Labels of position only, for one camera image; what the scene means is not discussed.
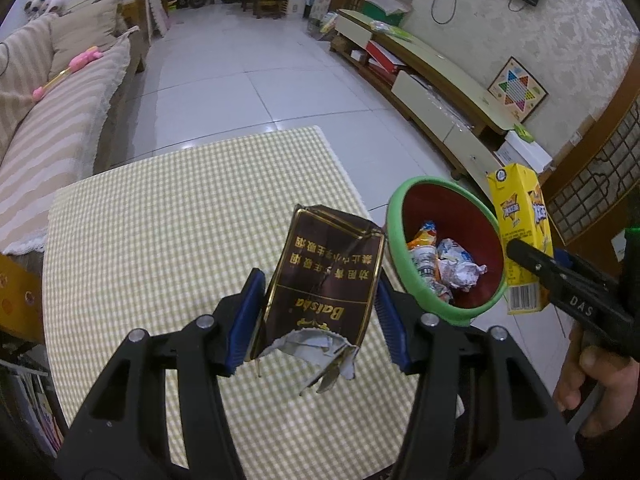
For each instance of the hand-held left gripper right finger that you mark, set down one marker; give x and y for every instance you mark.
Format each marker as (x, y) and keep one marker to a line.
(392, 325)

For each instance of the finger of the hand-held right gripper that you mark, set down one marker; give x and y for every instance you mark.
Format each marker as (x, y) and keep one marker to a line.
(530, 255)
(562, 260)

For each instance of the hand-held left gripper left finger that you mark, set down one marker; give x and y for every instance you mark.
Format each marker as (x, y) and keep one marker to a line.
(245, 320)

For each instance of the yellow snack box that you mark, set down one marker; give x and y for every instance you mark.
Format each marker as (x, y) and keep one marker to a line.
(522, 200)

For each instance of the green-rimmed red bin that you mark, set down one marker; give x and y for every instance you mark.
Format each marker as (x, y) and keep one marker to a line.
(475, 220)

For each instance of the dark brown torn carton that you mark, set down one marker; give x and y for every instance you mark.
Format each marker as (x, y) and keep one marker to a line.
(325, 280)

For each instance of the person's right hand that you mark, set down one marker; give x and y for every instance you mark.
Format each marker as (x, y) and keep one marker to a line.
(600, 390)

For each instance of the crumpled grey newspaper ball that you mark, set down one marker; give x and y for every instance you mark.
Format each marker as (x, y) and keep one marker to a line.
(425, 267)

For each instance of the white crumpled paper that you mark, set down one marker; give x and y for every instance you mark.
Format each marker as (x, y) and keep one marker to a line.
(460, 265)

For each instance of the wooden lattice door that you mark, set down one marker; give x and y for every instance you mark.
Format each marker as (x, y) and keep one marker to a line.
(600, 170)

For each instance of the white cardboard box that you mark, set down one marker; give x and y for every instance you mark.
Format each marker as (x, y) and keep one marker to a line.
(525, 152)

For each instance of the yellow checked tablecloth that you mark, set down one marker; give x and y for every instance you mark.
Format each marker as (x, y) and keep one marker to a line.
(175, 235)

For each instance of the star checkers board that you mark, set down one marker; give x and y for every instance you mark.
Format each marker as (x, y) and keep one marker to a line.
(517, 89)

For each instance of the long cream television stand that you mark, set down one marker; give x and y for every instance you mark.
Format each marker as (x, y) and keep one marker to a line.
(440, 85)

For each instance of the stack of colourful books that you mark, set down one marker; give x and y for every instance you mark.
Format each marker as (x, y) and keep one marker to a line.
(30, 410)

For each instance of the red book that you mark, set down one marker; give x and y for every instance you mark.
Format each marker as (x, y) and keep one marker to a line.
(385, 57)

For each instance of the green packet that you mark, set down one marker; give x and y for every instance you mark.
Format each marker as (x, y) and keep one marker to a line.
(392, 31)

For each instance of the striped beige sofa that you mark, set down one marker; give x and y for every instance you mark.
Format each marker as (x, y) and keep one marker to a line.
(50, 135)

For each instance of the open green and white box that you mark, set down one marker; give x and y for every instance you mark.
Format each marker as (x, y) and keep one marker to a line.
(387, 5)

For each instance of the pink toy wand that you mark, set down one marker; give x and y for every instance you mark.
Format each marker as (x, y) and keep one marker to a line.
(82, 57)

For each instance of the small wooden chair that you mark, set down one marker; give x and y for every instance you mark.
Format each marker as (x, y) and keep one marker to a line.
(270, 7)

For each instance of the beige pillow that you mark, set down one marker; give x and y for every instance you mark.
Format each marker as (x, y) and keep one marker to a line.
(85, 30)

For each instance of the panda plush toys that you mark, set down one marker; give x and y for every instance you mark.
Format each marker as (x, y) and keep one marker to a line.
(45, 2)

